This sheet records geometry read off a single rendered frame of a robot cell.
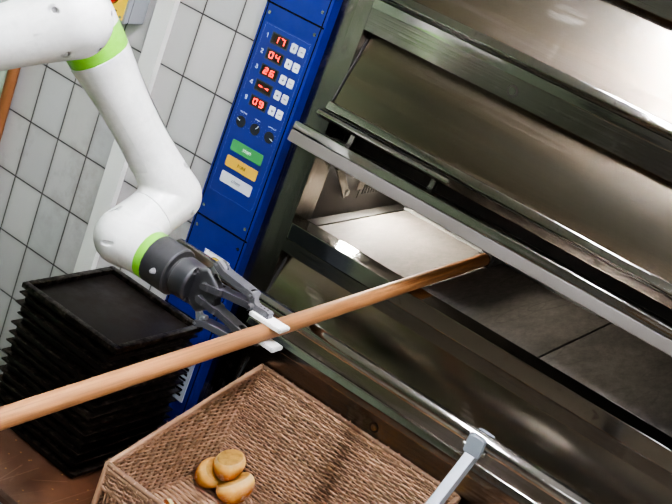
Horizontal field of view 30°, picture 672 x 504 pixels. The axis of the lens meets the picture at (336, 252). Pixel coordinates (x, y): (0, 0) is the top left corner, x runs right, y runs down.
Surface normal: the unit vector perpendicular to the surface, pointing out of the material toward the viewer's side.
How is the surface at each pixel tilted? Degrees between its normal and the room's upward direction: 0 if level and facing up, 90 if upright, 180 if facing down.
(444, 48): 90
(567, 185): 70
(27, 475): 0
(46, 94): 90
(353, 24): 90
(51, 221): 90
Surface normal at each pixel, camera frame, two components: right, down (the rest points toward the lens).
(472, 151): -0.38, -0.19
